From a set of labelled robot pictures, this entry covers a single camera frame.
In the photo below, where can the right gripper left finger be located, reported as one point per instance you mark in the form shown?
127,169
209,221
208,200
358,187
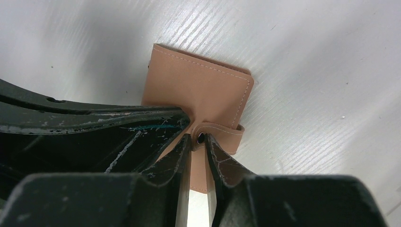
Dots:
155,197

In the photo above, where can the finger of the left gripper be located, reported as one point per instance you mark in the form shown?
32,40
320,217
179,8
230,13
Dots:
39,134

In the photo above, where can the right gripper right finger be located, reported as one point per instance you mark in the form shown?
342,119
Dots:
241,198

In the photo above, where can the tan leather card holder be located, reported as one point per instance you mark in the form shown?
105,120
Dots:
213,94

